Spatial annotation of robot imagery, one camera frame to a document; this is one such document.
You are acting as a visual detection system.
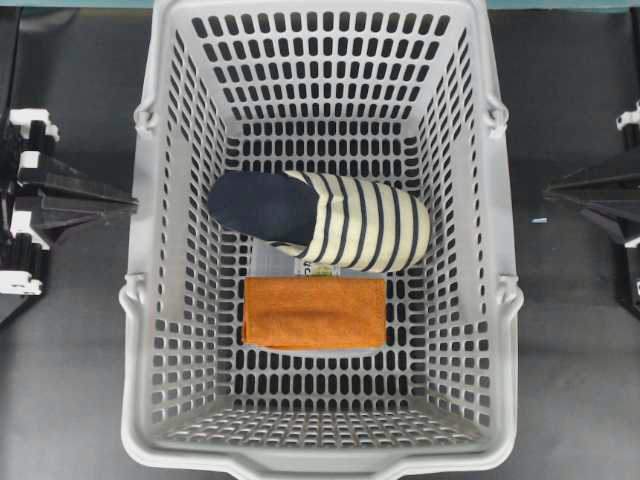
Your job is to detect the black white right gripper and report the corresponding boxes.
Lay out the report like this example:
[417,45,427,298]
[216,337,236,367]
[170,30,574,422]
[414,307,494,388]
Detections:
[543,101,640,318]

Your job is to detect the folded orange cloth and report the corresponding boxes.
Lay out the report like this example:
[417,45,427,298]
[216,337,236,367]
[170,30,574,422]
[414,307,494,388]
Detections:
[242,276,387,350]

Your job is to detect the navy striped cream slipper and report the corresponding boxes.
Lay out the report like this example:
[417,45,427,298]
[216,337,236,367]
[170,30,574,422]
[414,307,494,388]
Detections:
[207,170,431,273]

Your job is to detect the grey plastic shopping basket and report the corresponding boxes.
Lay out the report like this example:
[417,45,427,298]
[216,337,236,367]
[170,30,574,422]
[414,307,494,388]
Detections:
[119,1,523,479]

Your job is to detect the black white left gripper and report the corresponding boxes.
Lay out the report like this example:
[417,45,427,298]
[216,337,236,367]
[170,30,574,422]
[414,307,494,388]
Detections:
[1,108,138,325]

